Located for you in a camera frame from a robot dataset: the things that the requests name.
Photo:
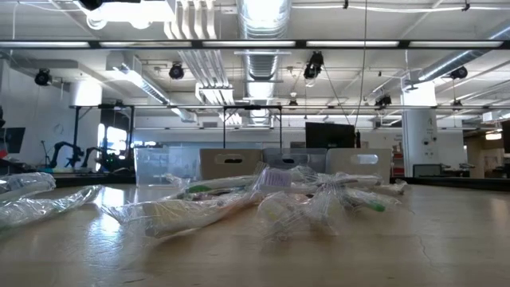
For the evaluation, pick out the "orange toothbrush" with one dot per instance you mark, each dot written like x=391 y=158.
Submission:
x=279 y=215
x=179 y=213
x=322 y=211

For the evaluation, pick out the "background black robot arm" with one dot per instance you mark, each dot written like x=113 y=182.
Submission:
x=107 y=161
x=60 y=146

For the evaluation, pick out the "light grey plastic bin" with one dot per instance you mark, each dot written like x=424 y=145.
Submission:
x=207 y=167

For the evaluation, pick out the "dark grey plastic bin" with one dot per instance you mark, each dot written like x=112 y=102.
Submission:
x=311 y=157

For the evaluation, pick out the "black monitor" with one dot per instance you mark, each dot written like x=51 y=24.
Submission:
x=330 y=135

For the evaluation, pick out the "white plastic bin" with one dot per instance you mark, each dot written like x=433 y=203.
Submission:
x=342 y=163

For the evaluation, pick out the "black ceiling spotlight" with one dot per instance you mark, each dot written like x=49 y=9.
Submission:
x=176 y=71
x=459 y=72
x=312 y=68
x=42 y=77
x=383 y=101

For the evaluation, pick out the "clear plastic bin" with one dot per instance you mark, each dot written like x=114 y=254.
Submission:
x=159 y=167

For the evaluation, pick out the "black overhead light bar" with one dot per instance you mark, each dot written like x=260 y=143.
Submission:
x=255 y=44

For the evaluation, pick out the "white building column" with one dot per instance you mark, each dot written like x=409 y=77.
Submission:
x=418 y=131

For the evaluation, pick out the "background black rig frame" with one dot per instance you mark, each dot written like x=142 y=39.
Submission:
x=252 y=107

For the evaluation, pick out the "silver ventilation duct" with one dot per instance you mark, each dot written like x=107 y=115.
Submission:
x=263 y=24
x=458 y=60

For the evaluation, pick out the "round wall clock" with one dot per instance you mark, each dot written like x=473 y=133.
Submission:
x=58 y=128

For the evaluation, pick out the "black overhead camera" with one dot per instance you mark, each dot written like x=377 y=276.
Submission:
x=93 y=4

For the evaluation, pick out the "dark wall screen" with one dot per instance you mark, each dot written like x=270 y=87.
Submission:
x=14 y=139

